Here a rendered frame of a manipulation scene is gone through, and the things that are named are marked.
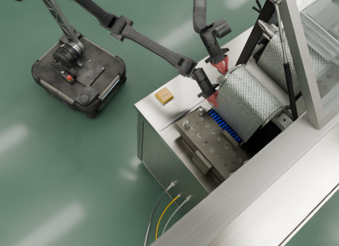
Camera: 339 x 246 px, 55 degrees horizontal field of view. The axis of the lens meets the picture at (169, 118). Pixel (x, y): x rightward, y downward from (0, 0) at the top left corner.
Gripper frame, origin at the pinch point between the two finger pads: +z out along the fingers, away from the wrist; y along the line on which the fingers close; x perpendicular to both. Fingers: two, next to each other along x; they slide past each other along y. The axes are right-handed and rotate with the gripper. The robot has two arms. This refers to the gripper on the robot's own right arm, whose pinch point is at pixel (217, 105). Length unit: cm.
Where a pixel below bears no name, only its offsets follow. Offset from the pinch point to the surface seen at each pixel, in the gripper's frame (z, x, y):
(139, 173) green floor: 35, -104, 31
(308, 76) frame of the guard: -12, 73, 13
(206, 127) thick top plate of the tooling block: 5.9, -1.9, 9.6
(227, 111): 3.4, 6.6, 0.3
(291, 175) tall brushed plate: 19, 52, 17
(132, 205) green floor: 49, -95, 50
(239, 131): 14.3, 7.0, 0.3
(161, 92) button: -16.6, -26.8, 10.6
